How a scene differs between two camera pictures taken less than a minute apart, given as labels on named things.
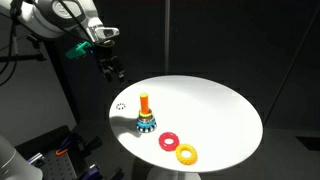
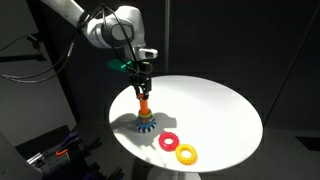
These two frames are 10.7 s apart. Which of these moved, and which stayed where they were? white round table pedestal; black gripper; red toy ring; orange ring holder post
Moved: black gripper
Stayed: orange ring holder post; white round table pedestal; red toy ring
